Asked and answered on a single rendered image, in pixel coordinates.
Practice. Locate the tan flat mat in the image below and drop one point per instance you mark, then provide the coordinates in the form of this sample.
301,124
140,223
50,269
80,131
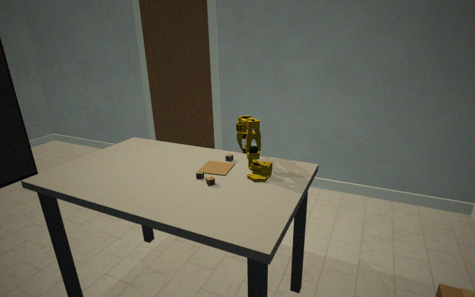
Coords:
217,168

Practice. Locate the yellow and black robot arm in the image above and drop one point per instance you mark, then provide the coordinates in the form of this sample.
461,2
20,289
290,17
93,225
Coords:
259,169

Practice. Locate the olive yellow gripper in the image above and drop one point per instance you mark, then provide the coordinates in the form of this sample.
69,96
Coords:
240,136

